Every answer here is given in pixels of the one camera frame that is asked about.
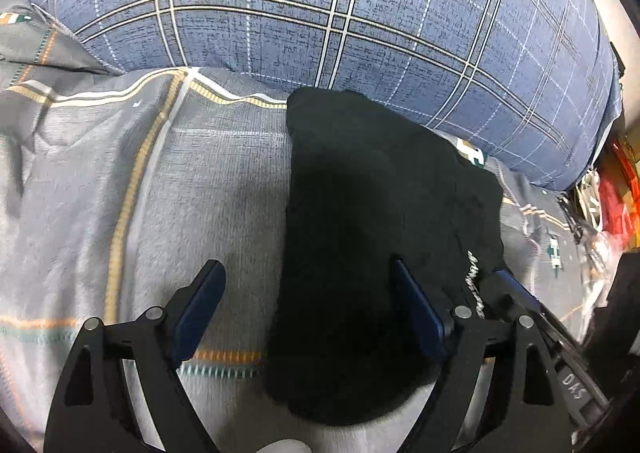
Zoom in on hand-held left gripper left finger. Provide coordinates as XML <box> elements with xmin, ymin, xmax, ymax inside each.
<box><xmin>44</xmin><ymin>259</ymin><xmax>228</xmax><ymax>453</ymax></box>

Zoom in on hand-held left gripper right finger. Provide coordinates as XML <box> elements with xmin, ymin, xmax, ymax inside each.
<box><xmin>390</xmin><ymin>257</ymin><xmax>576</xmax><ymax>453</ymax></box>

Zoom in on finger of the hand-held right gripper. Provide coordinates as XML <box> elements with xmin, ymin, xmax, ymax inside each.
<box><xmin>480</xmin><ymin>270</ymin><xmax>576</xmax><ymax>359</ymax></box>

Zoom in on black pants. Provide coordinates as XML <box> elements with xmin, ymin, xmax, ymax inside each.
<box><xmin>267</xmin><ymin>87</ymin><xmax>508</xmax><ymax>426</ymax></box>

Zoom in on clear plastic bag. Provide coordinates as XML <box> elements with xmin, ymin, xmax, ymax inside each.
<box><xmin>560</xmin><ymin>173</ymin><xmax>621</xmax><ymax>314</ymax></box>

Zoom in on grey patterned bed sheet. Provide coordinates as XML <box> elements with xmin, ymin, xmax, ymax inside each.
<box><xmin>0</xmin><ymin>0</ymin><xmax>601</xmax><ymax>453</ymax></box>

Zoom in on red packaging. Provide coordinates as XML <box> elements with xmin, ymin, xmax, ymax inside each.
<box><xmin>597</xmin><ymin>138</ymin><xmax>640</xmax><ymax>244</ymax></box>

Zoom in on blue plaid pillow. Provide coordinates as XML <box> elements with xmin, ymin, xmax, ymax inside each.
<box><xmin>15</xmin><ymin>0</ymin><xmax>623</xmax><ymax>192</ymax></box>

